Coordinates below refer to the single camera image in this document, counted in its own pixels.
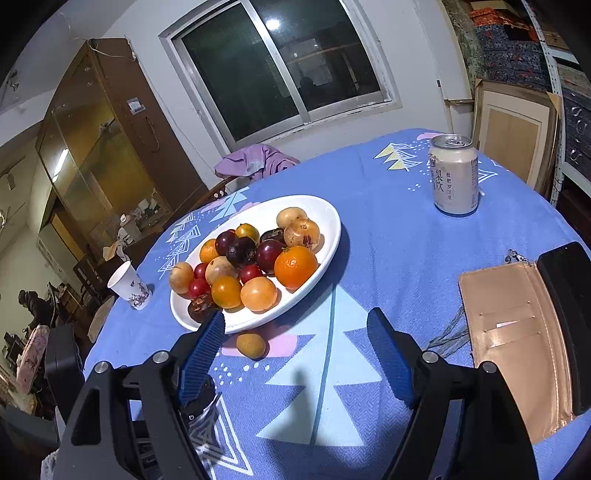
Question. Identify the small yellow-orange fruit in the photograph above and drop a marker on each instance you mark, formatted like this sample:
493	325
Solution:
247	230

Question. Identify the cluttered wooden sideboard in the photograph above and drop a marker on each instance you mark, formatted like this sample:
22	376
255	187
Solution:
134	226

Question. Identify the tan red-blushed apple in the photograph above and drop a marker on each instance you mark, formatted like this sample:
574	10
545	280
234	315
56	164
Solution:
302	233

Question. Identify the tan leather wallet case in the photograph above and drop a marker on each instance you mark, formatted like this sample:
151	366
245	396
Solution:
512	332

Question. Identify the tan brown fruit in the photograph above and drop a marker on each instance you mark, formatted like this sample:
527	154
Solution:
181	277

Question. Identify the white oval plate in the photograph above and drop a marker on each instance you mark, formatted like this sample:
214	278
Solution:
325	212

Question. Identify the tan round fruit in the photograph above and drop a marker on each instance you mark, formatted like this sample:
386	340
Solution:
291	216

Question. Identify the large orange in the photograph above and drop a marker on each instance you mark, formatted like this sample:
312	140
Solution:
295	265

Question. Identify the wooden glass-door cabinet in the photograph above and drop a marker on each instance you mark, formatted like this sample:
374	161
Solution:
92	138

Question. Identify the white paper cup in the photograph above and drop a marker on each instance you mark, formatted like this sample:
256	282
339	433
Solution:
131	286

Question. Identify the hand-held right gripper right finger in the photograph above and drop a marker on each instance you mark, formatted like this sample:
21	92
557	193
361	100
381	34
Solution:
388	360

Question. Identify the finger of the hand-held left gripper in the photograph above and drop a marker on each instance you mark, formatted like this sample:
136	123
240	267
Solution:
205	399

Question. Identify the black smartphone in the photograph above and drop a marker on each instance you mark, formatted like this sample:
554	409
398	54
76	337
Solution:
565	300

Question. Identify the small tan fruit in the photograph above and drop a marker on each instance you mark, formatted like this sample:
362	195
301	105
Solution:
221	270

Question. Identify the purple cloth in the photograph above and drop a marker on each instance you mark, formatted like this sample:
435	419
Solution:
254	161

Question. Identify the white-framed window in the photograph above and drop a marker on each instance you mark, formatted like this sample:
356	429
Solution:
281	64

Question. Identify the blue printed tablecloth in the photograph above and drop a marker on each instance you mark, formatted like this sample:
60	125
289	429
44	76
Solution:
392	258

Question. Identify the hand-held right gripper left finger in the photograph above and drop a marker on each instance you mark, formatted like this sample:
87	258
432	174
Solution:
203	360

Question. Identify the dark red plum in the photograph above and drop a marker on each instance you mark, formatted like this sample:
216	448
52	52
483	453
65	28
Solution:
270	256
225	242

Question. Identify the red cherry tomato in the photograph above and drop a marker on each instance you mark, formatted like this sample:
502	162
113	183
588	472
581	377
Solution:
250	273
201	270

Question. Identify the dark mangosteen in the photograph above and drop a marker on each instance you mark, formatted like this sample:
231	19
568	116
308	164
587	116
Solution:
201	308
272	235
241	250

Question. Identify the wooden chair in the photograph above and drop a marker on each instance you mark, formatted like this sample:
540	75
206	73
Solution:
217	189

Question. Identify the beige drink can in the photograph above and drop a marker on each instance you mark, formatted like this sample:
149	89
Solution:
455	175

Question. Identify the shelf of patterned rugs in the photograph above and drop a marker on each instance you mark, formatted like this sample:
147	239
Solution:
508	41

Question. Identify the small brown fruit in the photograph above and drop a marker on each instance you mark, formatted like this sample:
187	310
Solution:
251	345

